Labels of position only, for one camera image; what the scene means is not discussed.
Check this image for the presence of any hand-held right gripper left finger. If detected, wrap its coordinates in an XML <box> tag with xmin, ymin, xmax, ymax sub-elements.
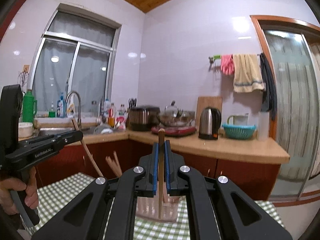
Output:
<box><xmin>31</xmin><ymin>142</ymin><xmax>159</xmax><ymax>240</ymax></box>

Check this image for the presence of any aluminium frame window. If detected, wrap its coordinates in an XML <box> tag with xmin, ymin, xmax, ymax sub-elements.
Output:
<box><xmin>32</xmin><ymin>4</ymin><xmax>122</xmax><ymax>118</ymax></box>

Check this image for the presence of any green thermos flask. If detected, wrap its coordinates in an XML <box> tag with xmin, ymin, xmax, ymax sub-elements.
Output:
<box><xmin>22</xmin><ymin>89</ymin><xmax>38</xmax><ymax>123</ymax></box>

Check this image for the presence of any dark rice cooker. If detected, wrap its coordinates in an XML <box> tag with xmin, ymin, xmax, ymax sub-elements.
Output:
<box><xmin>129</xmin><ymin>105</ymin><xmax>161</xmax><ymax>132</ymax></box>

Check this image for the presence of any glass door with wooden frame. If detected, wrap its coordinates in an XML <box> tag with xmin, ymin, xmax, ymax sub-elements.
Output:
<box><xmin>250</xmin><ymin>15</ymin><xmax>320</xmax><ymax>207</ymax></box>

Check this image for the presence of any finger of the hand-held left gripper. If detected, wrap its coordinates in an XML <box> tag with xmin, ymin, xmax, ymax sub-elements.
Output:
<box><xmin>53</xmin><ymin>130</ymin><xmax>84</xmax><ymax>151</ymax></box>

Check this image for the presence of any person's left hand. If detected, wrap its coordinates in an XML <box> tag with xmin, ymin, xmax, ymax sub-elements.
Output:
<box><xmin>0</xmin><ymin>174</ymin><xmax>39</xmax><ymax>216</ymax></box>

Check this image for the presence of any translucent plastic container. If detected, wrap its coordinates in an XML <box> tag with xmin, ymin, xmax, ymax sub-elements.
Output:
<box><xmin>257</xmin><ymin>111</ymin><xmax>271</xmax><ymax>141</ymax></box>

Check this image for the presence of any steel electric kettle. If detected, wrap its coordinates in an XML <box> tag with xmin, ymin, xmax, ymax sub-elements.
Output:
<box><xmin>199</xmin><ymin>107</ymin><xmax>222</xmax><ymax>140</ymax></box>

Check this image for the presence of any person's left forearm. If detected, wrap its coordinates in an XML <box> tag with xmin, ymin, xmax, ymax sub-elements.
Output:
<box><xmin>0</xmin><ymin>205</ymin><xmax>25</xmax><ymax>240</ymax></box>

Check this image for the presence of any wall hook with wire utensils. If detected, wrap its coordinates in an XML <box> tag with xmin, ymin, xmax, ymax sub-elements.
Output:
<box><xmin>17</xmin><ymin>65</ymin><xmax>30</xmax><ymax>91</ymax></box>

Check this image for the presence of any pink rubber glove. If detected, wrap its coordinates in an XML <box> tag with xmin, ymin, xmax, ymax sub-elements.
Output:
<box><xmin>220</xmin><ymin>54</ymin><xmax>235</xmax><ymax>76</ymax></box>

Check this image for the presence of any steel kitchen faucet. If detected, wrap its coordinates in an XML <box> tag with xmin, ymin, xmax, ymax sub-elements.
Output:
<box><xmin>65</xmin><ymin>91</ymin><xmax>82</xmax><ymax>130</ymax></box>

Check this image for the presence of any blue label detergent bottle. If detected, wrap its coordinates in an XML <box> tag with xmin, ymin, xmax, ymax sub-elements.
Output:
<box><xmin>57</xmin><ymin>92</ymin><xmax>66</xmax><ymax>118</ymax></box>

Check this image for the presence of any green checkered tablecloth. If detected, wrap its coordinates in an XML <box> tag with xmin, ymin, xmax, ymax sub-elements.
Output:
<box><xmin>24</xmin><ymin>172</ymin><xmax>285</xmax><ymax>240</ymax></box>

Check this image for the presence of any dark hanging cloth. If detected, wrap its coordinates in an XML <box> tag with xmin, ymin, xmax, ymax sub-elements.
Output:
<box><xmin>259</xmin><ymin>52</ymin><xmax>278</xmax><ymax>121</ymax></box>

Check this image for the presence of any wall towel rail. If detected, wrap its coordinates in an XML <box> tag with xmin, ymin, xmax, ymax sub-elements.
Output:
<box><xmin>209</xmin><ymin>54</ymin><xmax>262</xmax><ymax>71</ymax></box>

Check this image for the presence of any wooden cutting board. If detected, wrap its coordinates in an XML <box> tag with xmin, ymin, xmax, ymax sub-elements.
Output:
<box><xmin>196</xmin><ymin>96</ymin><xmax>223</xmax><ymax>131</ymax></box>

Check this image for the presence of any pink plastic chopstick holder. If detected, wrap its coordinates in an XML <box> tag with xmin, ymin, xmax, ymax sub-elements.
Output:
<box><xmin>135</xmin><ymin>194</ymin><xmax>188</xmax><ymax>223</ymax></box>

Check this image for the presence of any beige hanging towel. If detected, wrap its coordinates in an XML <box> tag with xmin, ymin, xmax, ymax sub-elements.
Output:
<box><xmin>233</xmin><ymin>54</ymin><xmax>265</xmax><ymax>93</ymax></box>

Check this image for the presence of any white plastic pitcher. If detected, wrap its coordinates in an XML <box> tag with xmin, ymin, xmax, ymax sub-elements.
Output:
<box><xmin>227</xmin><ymin>113</ymin><xmax>249</xmax><ymax>126</ymax></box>

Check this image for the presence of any red induction cooker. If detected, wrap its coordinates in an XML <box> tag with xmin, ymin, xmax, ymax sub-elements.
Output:
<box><xmin>151</xmin><ymin>126</ymin><xmax>197</xmax><ymax>137</ymax></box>

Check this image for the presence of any wok with glass lid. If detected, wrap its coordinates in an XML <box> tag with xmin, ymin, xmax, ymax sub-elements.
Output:
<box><xmin>159</xmin><ymin>100</ymin><xmax>192</xmax><ymax>128</ymax></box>

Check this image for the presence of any teal plastic basket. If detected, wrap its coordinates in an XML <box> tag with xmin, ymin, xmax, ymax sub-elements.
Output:
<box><xmin>222</xmin><ymin>123</ymin><xmax>257</xmax><ymax>139</ymax></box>

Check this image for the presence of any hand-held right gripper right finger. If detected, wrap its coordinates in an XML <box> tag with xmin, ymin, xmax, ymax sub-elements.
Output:
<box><xmin>164</xmin><ymin>140</ymin><xmax>293</xmax><ymax>240</ymax></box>

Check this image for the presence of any red kitchen cabinet with counter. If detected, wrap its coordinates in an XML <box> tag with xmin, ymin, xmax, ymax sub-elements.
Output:
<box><xmin>32</xmin><ymin>127</ymin><xmax>291</xmax><ymax>201</ymax></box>

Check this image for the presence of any white yellow spray bottle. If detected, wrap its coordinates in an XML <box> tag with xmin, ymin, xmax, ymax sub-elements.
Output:
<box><xmin>66</xmin><ymin>100</ymin><xmax>75</xmax><ymax>118</ymax></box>

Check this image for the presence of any steel sink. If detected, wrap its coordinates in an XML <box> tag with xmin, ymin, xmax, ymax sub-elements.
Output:
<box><xmin>37</xmin><ymin>126</ymin><xmax>100</xmax><ymax>138</ymax></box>

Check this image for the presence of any green label bottle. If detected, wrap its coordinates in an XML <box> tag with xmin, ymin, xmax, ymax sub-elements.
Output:
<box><xmin>117</xmin><ymin>104</ymin><xmax>127</xmax><ymax>124</ymax></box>

